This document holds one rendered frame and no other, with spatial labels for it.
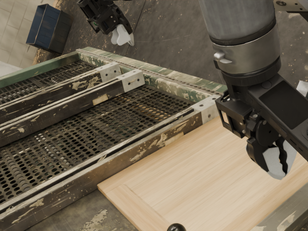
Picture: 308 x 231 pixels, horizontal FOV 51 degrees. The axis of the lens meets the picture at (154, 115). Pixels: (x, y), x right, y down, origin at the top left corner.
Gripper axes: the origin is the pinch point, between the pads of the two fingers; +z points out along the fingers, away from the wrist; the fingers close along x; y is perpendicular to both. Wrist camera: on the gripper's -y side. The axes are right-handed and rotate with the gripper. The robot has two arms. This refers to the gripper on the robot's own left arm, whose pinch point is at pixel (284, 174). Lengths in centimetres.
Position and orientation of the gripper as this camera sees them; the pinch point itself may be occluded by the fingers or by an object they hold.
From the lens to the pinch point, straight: 53.9
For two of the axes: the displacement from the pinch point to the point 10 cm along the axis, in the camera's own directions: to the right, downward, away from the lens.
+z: 3.6, 7.5, 5.6
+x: -8.1, 5.5, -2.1
